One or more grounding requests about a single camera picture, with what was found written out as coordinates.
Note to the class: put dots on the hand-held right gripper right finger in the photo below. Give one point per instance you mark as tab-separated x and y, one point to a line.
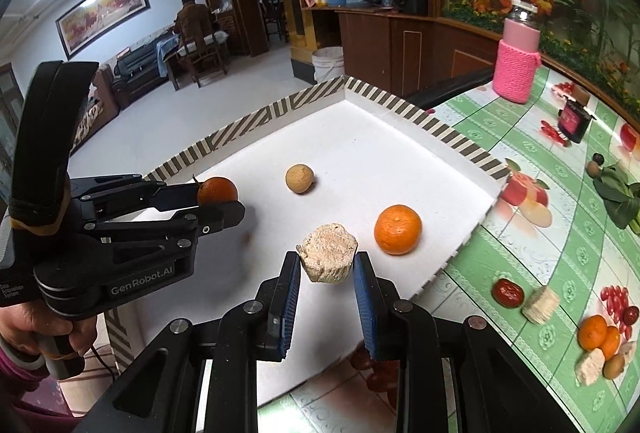
365	308

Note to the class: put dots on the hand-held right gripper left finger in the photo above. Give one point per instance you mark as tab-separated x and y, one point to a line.
292	303

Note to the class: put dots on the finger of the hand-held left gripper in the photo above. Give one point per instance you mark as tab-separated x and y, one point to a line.
150	192
220	215

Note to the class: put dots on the orange mandarin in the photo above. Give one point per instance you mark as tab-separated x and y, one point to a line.
592	332
398	229
612	344
220	189

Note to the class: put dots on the beige rough food chunk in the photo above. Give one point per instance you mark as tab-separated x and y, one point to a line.
327	258
590	365

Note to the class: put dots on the red date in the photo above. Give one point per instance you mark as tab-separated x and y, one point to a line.
507	293

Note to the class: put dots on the white tray with striped rim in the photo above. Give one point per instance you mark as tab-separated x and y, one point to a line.
350	138

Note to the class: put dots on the brown longan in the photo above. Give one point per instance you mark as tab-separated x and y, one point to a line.
300	178
614	365

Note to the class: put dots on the person's left hand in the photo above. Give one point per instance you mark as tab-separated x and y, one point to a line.
30	319

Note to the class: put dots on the brown armchair with striped blanket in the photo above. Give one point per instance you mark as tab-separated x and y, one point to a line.
95	108

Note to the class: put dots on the black sofa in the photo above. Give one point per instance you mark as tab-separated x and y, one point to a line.
135	63

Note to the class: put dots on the blue cloth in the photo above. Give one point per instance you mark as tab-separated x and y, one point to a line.
165	49

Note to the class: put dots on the white plastic bucket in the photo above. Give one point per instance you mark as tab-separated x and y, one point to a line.
328	63

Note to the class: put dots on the green fruit print tablecloth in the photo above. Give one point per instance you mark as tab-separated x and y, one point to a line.
560	253

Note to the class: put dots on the dark wooden dining chair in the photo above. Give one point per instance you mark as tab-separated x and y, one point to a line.
272	13

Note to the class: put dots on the wooden counter cabinet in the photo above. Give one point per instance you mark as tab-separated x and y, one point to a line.
370	43

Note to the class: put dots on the black glossy furniture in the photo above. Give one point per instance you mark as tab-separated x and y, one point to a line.
450	88

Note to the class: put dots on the small brown round fruit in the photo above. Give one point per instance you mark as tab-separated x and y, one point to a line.
593	169

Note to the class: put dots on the green leafy vegetable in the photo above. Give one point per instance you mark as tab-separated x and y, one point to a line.
617	198

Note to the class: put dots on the dark red small box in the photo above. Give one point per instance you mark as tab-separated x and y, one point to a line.
572	120

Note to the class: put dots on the pink knitted sleeve bottle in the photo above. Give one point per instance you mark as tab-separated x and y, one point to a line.
517	63

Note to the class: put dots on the framed wall painting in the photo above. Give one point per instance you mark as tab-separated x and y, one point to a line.
100	10

